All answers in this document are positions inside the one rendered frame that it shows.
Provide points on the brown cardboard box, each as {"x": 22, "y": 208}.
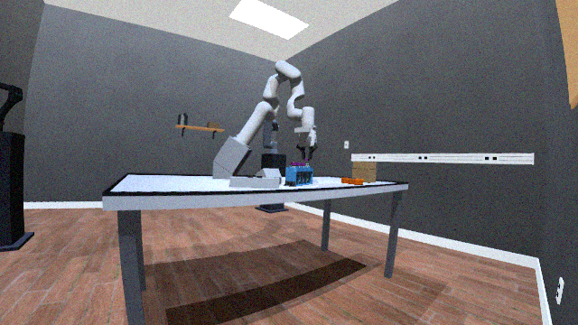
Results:
{"x": 362, "y": 170}

